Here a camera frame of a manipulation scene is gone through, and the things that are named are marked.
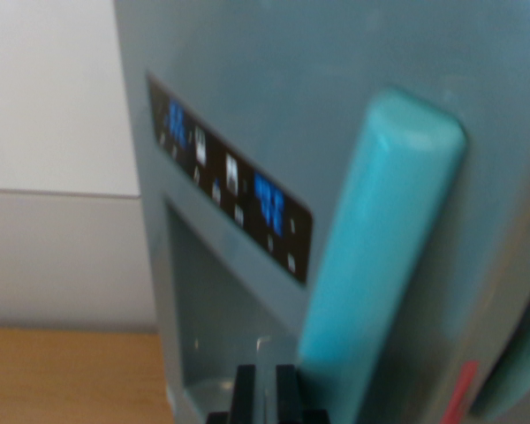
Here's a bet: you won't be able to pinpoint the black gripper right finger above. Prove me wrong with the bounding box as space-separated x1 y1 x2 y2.
275 364 330 424

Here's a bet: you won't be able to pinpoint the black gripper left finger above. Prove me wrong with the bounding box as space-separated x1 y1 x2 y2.
207 364 257 424

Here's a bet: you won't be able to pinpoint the teal handle of dispenser door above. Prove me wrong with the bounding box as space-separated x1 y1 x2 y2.
296 87 467 424

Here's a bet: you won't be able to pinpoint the grey fridge door with dispenser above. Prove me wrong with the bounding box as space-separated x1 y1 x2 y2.
113 0 530 424

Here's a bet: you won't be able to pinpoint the clear plastic dispenser lever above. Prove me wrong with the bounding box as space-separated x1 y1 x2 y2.
254 334 276 367

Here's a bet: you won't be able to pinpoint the red sticker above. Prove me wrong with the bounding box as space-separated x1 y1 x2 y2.
440 360 479 424

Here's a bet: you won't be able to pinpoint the black control panel blue digits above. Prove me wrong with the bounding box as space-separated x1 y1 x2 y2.
146 70 315 286

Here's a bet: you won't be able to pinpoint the teal handle of plain door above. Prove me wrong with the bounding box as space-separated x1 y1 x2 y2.
469 269 530 420

